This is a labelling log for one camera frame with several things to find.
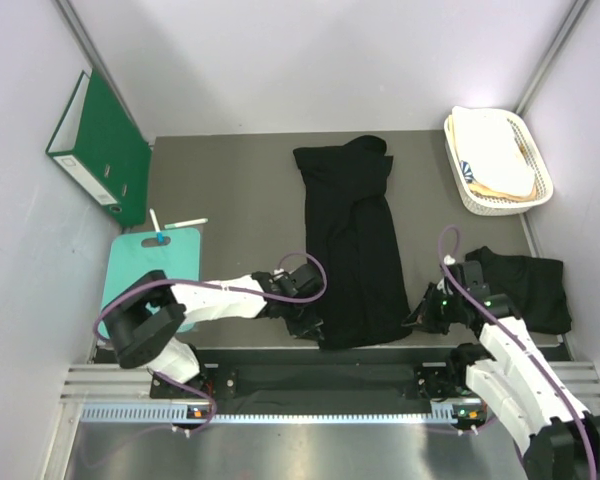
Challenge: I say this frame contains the folded black t-shirt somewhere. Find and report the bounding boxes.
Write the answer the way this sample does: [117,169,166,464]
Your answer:
[465,246,573,335]

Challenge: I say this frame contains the white plastic basket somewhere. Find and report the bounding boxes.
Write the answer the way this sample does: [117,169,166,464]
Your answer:
[443,108,554,216]

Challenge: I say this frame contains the teal cutting board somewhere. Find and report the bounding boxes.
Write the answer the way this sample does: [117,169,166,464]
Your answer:
[101,228,202,309]

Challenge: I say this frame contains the black t-shirt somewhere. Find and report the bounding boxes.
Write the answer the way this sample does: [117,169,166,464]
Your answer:
[465,246,573,335]
[293,135,411,350]

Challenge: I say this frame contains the white cable duct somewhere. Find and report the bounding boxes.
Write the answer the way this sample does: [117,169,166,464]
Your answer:
[81,403,486,426]

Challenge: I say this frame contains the aluminium frame rail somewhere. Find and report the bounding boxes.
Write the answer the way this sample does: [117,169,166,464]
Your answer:
[61,361,600,403]

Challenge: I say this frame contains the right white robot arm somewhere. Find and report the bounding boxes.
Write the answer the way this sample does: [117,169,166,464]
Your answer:
[407,281,600,479]

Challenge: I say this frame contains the white pen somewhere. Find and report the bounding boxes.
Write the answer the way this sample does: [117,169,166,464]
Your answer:
[164,218,209,230]

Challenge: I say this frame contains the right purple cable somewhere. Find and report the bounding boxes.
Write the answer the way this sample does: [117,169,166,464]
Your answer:
[438,224,600,480]

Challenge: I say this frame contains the white t-shirt in basket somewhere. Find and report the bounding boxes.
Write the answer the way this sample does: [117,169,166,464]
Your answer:
[451,106,535,196]

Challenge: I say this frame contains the green ring binder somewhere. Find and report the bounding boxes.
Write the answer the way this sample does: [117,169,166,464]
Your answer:
[45,71,152,228]

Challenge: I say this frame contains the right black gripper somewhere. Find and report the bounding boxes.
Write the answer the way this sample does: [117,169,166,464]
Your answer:
[403,281,464,334]

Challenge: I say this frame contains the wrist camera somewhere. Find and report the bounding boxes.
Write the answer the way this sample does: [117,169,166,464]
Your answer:
[273,263,324,298]
[449,261,491,300]

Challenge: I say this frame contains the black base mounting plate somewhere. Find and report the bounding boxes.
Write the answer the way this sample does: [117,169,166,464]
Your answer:
[155,363,473,403]

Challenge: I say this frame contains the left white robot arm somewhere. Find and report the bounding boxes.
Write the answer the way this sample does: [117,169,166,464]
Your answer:
[95,264,326,397]

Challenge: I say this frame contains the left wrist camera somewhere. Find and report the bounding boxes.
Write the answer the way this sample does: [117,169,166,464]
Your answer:
[273,263,324,298]

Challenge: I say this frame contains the white marker with blue cap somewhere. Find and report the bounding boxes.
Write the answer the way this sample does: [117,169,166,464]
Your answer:
[149,208,165,245]

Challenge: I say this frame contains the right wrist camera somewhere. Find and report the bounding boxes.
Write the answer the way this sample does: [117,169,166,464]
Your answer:
[449,261,491,300]

